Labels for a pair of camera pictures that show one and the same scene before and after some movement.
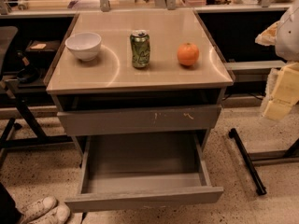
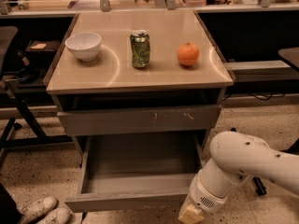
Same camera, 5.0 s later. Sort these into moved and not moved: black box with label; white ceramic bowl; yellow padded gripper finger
Moved: yellow padded gripper finger
Not moved: white ceramic bowl; black box with label
